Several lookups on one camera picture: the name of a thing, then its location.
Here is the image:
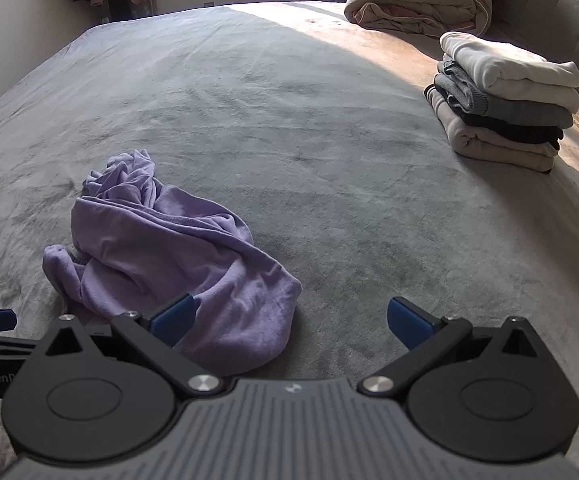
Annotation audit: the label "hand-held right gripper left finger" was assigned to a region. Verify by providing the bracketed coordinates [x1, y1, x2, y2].
[34, 292, 225, 398]

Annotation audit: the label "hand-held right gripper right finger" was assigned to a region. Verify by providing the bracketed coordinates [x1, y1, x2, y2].
[359, 296, 543, 398]

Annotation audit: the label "purple pants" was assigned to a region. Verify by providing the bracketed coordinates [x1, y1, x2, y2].
[43, 149, 303, 377]

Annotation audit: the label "folded black garment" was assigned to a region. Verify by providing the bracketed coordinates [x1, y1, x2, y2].
[424, 85, 565, 153]

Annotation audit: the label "folded grey sweater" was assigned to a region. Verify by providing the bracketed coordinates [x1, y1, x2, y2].
[434, 60, 575, 130]

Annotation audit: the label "folded white garment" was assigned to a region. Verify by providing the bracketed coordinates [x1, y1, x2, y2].
[439, 31, 579, 111]

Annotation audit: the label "folded beige quilt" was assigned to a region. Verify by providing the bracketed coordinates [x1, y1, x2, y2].
[344, 0, 495, 38]

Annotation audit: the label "padded beige headboard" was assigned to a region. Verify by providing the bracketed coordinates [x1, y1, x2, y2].
[492, 0, 579, 111]

